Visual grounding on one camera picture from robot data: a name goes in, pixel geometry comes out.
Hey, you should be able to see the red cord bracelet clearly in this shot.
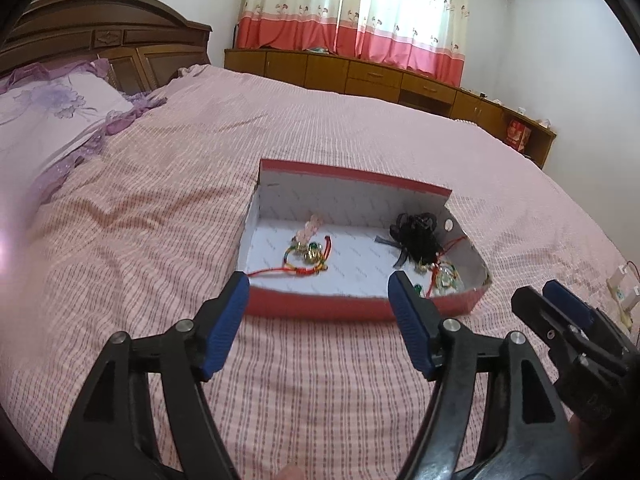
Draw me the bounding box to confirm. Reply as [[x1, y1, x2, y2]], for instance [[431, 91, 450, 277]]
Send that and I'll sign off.
[[424, 234, 467, 297]]

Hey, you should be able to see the red string cord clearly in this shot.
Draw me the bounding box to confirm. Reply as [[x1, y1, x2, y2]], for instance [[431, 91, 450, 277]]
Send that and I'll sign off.
[[246, 235, 334, 279]]

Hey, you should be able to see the pink pig bead bracelet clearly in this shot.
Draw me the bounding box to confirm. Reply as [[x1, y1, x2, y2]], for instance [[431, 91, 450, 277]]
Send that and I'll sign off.
[[294, 212, 324, 248]]

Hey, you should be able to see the purple floral pillow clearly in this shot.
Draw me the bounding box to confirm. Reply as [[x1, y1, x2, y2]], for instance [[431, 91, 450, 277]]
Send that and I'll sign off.
[[1, 58, 165, 207]]

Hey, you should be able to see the pink white curtain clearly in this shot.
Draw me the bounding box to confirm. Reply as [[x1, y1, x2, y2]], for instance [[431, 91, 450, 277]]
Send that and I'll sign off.
[[235, 0, 470, 86]]

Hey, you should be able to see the long wooden cabinet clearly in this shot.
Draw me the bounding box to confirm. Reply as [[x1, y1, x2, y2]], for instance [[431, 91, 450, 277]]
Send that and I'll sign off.
[[224, 49, 556, 167]]

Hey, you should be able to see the red cardboard box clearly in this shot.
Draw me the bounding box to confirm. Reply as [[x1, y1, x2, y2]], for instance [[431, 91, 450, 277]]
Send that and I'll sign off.
[[236, 159, 491, 322]]

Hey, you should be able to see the pink checked bedspread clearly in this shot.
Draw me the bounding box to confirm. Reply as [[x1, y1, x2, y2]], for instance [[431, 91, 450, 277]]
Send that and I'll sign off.
[[0, 63, 640, 480]]

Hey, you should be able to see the black feather hair clip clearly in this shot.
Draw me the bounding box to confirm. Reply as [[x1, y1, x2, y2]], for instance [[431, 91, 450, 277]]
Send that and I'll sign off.
[[374, 212, 442, 270]]

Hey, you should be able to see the multicolour bead bracelet gold charm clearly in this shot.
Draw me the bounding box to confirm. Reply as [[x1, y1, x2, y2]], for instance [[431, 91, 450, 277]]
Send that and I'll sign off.
[[282, 242, 330, 276]]

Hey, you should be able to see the dark wooden headboard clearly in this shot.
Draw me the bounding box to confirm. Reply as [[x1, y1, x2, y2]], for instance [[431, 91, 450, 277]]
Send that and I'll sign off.
[[1, 0, 212, 94]]

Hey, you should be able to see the red box on shelf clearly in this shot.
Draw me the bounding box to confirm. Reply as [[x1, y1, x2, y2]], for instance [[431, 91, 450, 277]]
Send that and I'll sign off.
[[506, 119, 532, 153]]

